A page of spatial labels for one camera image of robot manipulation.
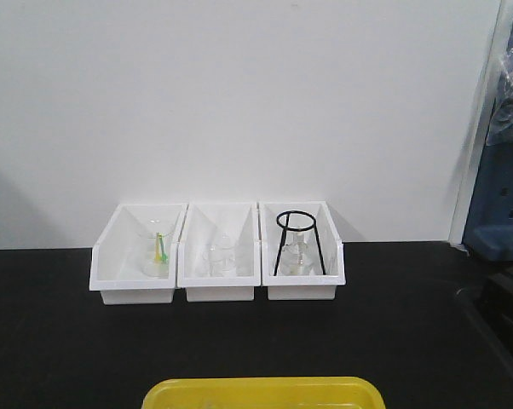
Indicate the left white storage bin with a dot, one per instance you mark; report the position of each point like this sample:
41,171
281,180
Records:
114,273

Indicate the black lab sink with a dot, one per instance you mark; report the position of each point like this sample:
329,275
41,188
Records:
489,308

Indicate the blue pegboard drying rack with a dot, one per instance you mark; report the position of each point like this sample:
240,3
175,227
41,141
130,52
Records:
488,231

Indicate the right white storage bin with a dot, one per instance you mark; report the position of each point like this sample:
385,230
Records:
312,287

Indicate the glass beaker with green sticks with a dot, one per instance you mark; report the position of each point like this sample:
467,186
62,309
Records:
153,248

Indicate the middle white storage bin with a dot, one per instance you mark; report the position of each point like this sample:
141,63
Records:
202,224

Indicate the black wire tripod stand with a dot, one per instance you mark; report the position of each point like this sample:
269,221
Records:
298,221

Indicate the white storage bin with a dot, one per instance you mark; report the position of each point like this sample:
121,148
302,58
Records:
114,273
312,287
202,224

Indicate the small glassware in right bin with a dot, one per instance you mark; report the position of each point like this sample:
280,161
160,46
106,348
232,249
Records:
295,257

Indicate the yellow plastic tray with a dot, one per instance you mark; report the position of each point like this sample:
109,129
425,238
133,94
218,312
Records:
264,392

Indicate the clear glass beakers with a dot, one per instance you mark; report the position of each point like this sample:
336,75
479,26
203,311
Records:
221,257

